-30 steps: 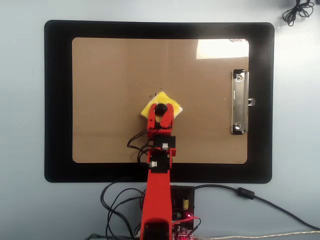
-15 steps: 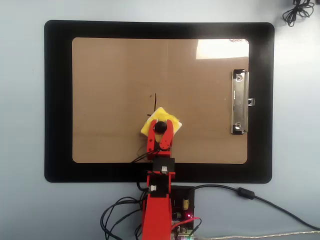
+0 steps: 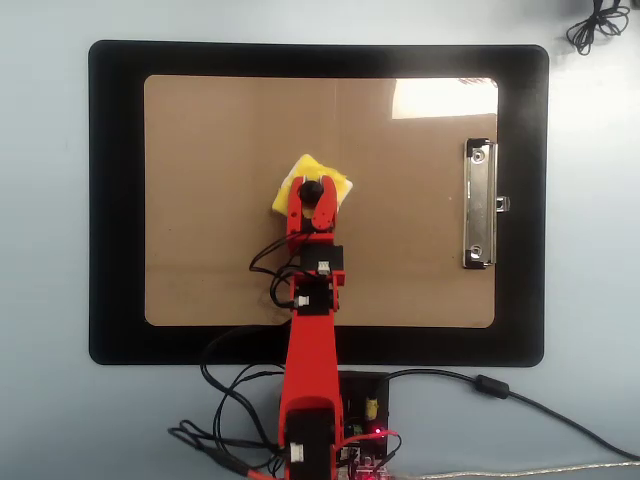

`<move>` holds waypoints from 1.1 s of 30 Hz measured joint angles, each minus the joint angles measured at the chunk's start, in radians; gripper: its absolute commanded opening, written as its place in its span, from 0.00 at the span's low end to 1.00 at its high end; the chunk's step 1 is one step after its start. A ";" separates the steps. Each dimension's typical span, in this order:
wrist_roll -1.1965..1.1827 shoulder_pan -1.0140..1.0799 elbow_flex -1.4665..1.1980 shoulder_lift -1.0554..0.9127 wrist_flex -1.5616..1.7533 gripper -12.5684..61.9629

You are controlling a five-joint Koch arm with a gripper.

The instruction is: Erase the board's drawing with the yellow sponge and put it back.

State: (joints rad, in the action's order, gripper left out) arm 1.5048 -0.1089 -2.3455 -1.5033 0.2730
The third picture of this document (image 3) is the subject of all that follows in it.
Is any yellow sponge with black knob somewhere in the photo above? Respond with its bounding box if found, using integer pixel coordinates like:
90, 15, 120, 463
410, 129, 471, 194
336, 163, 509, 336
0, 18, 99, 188
271, 153, 357, 222

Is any brown clipboard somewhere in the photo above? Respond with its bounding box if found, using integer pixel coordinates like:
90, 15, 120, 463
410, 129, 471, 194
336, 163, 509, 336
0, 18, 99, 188
143, 74, 500, 330

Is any metal clipboard clip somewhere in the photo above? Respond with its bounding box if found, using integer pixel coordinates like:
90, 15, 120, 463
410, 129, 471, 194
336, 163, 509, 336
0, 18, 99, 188
460, 137, 512, 272

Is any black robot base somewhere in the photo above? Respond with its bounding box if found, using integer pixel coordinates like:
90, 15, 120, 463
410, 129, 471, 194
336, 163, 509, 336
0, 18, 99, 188
338, 370, 392, 480

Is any coiled thin black cable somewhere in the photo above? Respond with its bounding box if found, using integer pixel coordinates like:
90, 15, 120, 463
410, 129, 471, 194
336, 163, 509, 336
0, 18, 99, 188
565, 0, 633, 57

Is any red wire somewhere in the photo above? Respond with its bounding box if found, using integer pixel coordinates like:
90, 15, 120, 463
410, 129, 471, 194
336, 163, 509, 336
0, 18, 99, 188
238, 428, 403, 480

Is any black rubber mat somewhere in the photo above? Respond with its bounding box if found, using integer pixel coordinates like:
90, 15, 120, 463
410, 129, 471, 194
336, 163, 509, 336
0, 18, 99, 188
87, 39, 551, 369

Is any black power cable with ferrite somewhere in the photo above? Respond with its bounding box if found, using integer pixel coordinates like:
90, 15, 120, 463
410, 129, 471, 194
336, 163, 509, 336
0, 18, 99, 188
372, 368, 640, 462

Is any silver braided USB cable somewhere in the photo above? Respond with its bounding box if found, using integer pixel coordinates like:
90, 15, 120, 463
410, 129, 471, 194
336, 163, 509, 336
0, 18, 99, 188
389, 458, 640, 480

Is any long black servo cable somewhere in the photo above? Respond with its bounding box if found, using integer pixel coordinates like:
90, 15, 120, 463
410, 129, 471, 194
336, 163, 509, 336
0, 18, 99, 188
166, 323, 290, 475

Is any short black wrist cable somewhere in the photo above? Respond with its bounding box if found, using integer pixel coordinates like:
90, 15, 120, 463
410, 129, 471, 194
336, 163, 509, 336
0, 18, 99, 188
248, 233, 302, 312

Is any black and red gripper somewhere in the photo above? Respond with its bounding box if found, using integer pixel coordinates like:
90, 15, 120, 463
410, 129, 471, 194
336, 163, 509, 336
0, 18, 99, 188
284, 175, 346, 275

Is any red controller board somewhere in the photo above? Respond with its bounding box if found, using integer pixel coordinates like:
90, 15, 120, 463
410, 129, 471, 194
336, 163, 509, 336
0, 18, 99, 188
339, 423, 395, 480

